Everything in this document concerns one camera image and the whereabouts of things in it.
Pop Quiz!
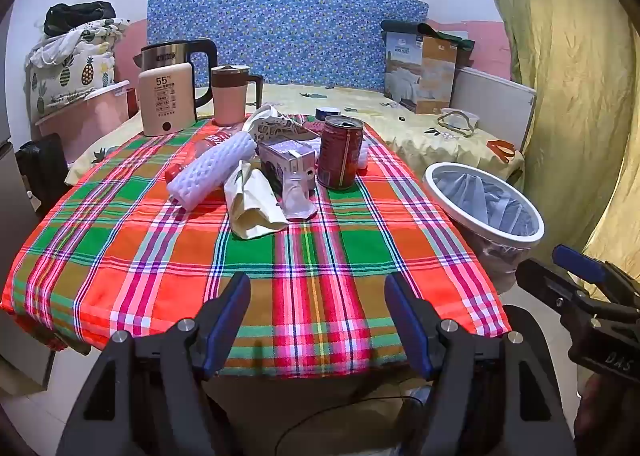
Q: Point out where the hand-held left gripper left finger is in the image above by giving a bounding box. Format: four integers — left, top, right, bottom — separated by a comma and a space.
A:
55, 272, 252, 456

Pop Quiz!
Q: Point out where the yellow green curtain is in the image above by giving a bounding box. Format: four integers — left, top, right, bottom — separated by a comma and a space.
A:
472, 0, 640, 302

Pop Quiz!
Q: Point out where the person's right hand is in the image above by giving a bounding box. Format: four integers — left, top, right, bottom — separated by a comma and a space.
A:
574, 371, 640, 443

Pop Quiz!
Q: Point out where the plaid tablecloth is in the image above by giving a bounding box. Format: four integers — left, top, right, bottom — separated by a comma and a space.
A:
0, 114, 512, 379

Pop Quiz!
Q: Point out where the red label plastic bottle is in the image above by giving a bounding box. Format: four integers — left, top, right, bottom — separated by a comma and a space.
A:
164, 129, 236, 184

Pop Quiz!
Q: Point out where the crumpled cream paper bag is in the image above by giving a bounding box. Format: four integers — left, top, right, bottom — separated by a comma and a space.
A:
222, 161, 291, 240

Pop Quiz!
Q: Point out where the yellow printed bed sheet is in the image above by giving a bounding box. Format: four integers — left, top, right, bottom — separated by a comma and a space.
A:
65, 81, 526, 187

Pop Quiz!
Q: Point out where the clear bin liner bag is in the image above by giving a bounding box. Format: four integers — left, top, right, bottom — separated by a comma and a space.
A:
432, 169, 538, 277

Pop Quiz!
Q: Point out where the white foam net sleeve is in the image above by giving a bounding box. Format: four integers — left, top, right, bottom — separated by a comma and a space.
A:
166, 131, 257, 209

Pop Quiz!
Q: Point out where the black bag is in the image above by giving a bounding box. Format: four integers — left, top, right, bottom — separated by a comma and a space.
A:
43, 1, 117, 36

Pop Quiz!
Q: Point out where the red drink can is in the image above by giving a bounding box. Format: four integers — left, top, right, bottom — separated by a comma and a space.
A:
316, 115, 366, 189

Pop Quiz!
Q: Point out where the pineapple print quilt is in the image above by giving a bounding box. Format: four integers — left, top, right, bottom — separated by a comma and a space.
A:
25, 19, 132, 119

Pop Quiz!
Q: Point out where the pink mug with brown lid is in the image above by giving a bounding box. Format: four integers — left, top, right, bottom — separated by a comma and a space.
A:
210, 64, 264, 127

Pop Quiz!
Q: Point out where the patterned paper cup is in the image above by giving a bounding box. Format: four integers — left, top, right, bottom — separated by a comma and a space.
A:
241, 104, 321, 147

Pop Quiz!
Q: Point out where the green strap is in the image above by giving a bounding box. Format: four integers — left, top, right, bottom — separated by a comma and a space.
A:
436, 109, 477, 138

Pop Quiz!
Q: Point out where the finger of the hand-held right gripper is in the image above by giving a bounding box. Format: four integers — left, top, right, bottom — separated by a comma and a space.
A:
515, 259, 601, 317
552, 245, 640, 297

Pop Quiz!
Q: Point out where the pink storage box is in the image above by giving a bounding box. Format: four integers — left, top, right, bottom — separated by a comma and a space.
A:
34, 80, 132, 164

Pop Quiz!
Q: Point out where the dark green bag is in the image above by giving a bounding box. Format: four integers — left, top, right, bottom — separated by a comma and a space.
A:
417, 22, 476, 67

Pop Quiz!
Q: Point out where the purple and white drink carton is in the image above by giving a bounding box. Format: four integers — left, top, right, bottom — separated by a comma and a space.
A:
257, 135, 321, 197

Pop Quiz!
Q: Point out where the cardboard quilt box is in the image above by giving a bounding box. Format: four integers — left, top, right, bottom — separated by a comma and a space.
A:
382, 20, 463, 115

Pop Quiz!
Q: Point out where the orange strap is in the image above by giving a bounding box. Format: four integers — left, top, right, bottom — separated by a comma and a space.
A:
486, 139, 517, 159

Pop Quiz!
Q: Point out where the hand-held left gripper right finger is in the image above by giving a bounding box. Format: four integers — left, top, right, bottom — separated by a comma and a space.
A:
384, 272, 578, 456

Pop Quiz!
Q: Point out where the clear plastic container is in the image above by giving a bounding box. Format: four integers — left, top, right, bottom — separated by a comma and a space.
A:
439, 108, 478, 134

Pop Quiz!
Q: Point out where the white round trash bin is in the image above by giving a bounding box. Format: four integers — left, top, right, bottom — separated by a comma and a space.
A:
422, 161, 546, 294

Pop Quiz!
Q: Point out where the blue floral mattress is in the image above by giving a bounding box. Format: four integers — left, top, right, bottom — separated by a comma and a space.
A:
146, 0, 431, 90

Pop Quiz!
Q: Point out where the black suitcase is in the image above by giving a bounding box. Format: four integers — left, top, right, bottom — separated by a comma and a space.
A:
15, 133, 68, 222

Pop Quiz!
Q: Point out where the white panel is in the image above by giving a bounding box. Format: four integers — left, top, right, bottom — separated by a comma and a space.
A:
450, 65, 537, 147

